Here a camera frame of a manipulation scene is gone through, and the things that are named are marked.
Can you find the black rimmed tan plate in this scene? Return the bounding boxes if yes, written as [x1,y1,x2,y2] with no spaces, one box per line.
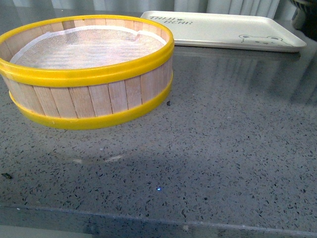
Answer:
[290,0,317,41]

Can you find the white Taiji Bear tray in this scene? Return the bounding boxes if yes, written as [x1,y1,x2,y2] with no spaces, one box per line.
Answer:
[141,11,307,53]

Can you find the yellow rimmed bamboo steamer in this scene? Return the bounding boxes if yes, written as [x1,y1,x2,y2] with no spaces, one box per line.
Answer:
[0,15,174,130]

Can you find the white mesh steamer liner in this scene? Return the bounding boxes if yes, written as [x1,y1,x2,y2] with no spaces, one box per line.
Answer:
[11,25,166,69]

